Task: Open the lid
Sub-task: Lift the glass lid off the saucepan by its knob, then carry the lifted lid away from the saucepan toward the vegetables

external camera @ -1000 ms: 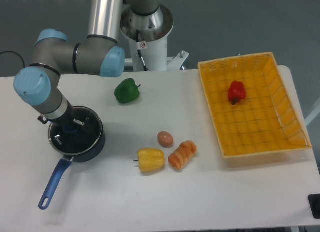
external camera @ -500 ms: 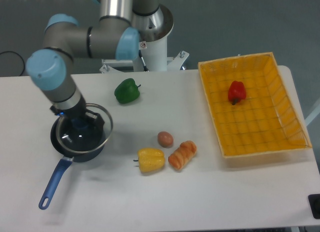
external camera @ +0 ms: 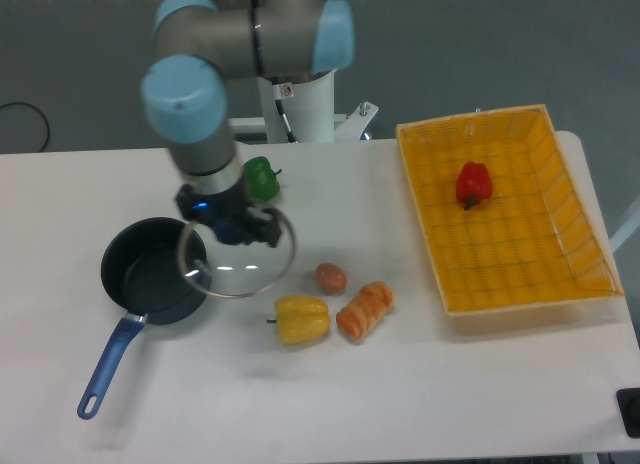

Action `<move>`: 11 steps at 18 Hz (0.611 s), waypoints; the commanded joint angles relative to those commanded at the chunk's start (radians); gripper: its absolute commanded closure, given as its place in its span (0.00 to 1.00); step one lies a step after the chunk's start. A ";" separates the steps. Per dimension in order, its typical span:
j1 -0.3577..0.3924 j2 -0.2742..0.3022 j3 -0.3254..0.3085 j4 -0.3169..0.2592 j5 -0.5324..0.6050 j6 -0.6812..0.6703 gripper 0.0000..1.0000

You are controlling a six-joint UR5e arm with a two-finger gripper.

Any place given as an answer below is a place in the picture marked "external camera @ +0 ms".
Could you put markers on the green bell pepper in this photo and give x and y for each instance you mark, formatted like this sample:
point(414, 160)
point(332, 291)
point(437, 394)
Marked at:
point(262, 178)

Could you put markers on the yellow woven basket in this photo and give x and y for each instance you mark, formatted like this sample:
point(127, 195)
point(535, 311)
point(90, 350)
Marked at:
point(534, 243)

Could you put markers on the orange twisted bread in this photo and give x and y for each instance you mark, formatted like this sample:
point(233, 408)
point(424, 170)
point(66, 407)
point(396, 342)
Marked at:
point(365, 311)

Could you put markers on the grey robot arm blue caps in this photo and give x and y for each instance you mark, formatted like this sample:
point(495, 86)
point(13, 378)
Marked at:
point(200, 45)

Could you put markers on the yellow bell pepper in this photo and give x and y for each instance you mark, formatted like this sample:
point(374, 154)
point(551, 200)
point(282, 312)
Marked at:
point(300, 319)

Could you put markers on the glass pot lid blue knob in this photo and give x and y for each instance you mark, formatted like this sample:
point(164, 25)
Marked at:
point(233, 270)

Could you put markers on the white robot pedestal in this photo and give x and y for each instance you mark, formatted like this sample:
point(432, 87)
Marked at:
point(304, 112)

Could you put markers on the black table edge device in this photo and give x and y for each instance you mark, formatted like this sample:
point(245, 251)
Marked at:
point(628, 400)

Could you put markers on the dark blue saucepan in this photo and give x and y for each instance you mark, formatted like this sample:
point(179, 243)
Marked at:
point(140, 273)

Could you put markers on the brown egg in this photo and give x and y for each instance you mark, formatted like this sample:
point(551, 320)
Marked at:
point(330, 278)

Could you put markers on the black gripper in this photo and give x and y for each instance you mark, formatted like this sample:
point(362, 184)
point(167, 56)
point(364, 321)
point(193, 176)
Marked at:
point(225, 214)

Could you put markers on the red bell pepper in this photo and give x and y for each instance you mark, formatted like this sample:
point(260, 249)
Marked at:
point(473, 185)

